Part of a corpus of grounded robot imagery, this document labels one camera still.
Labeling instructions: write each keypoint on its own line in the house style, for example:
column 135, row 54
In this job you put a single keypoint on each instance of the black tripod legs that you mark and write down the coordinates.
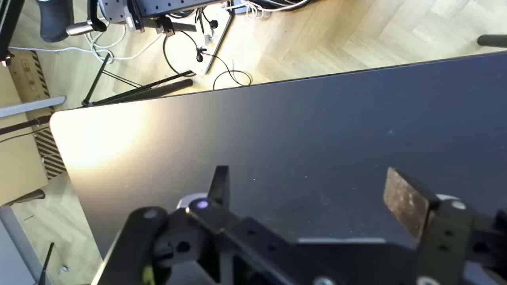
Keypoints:
column 143, row 92

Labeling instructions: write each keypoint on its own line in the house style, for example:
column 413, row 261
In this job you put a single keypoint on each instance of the cardboard box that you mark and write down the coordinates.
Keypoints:
column 28, row 157

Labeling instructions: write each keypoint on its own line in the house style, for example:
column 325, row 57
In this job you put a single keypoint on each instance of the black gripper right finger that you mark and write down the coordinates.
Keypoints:
column 406, row 203

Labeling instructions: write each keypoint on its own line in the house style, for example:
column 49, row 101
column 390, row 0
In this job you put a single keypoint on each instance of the grey office chair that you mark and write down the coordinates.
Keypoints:
column 57, row 19

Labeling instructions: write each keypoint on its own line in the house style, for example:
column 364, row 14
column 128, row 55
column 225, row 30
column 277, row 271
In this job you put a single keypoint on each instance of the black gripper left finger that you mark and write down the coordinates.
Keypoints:
column 219, row 188

